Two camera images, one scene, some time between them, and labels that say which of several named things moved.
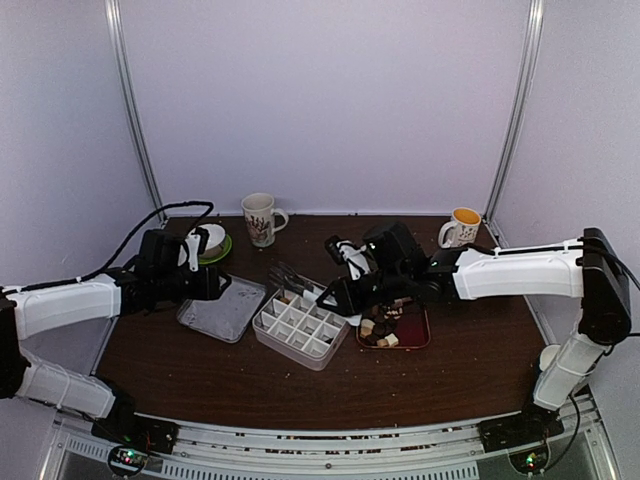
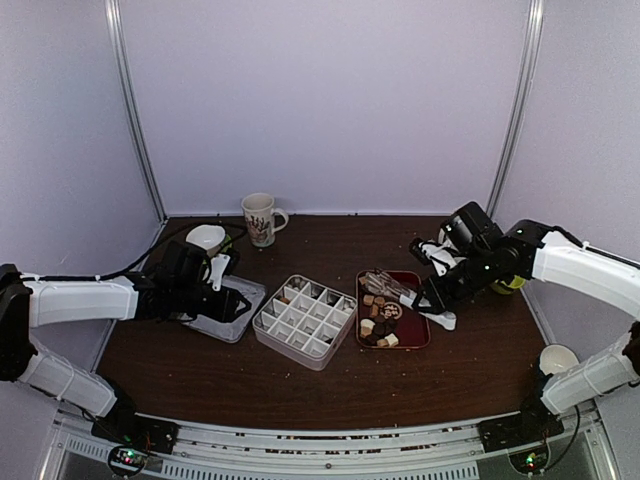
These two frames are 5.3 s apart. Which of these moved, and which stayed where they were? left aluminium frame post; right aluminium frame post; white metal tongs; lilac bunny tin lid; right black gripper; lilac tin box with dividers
Moved: right black gripper; white metal tongs
Stayed: lilac bunny tin lid; left aluminium frame post; lilac tin box with dividers; right aluminium frame post
